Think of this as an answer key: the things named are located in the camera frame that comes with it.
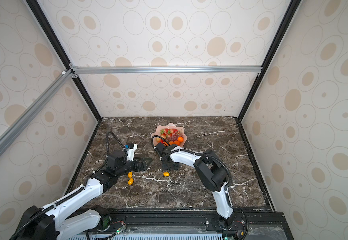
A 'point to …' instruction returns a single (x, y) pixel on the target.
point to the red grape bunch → (174, 136)
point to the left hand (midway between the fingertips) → (150, 158)
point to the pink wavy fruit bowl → (168, 126)
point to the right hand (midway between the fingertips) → (169, 167)
